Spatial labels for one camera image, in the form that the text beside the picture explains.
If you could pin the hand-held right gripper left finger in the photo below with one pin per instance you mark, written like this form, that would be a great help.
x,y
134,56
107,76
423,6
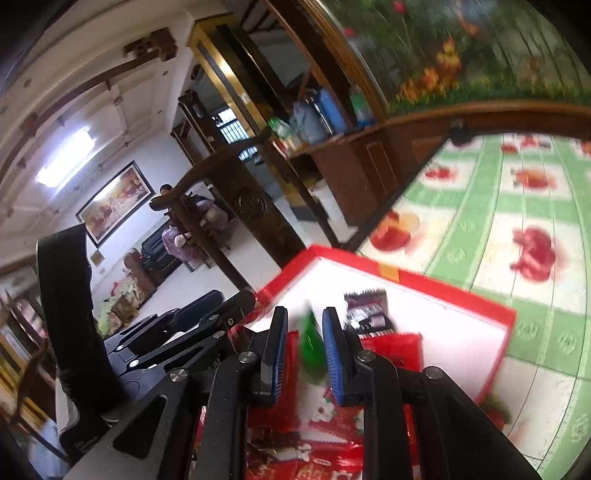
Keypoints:
x,y
277,364

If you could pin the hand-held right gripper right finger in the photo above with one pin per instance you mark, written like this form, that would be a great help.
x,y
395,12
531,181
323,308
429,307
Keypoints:
x,y
334,364

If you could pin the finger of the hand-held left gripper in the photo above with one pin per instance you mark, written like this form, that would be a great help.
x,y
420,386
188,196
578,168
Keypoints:
x,y
203,304
231,314

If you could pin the green snack packet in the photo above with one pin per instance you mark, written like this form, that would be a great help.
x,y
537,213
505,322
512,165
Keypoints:
x,y
311,350

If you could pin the red cardboard box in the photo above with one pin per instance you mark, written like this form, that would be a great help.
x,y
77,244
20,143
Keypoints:
x,y
438,323

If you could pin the dark purple snack packet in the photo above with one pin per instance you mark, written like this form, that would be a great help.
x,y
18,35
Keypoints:
x,y
367,311

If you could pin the carved wooden chair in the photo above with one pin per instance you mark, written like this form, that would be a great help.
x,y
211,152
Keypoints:
x,y
249,203

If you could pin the ceiling light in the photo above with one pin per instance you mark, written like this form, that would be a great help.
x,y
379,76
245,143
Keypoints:
x,y
64,157

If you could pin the barred window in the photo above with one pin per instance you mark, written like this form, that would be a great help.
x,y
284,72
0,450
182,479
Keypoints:
x,y
231,129

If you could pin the green package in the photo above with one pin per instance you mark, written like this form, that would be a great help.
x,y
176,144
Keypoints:
x,y
280,128

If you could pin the low wooden cabinet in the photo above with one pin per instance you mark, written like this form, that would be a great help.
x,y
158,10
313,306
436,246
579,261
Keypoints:
x,y
369,161

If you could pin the grey kettle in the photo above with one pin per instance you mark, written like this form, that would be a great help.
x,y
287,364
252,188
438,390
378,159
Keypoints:
x,y
308,121

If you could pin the green bottle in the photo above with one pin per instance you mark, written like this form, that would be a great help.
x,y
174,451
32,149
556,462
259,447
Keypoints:
x,y
361,107

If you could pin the gold framed partition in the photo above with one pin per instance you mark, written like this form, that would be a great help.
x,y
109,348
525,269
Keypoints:
x,y
221,60

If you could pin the small black object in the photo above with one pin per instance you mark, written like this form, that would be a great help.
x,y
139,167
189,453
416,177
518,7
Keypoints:
x,y
459,133

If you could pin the framed flower mural panel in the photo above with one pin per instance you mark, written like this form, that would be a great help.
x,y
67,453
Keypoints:
x,y
461,46

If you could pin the framed wall painting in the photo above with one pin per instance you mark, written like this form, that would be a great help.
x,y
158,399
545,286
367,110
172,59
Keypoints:
x,y
115,203

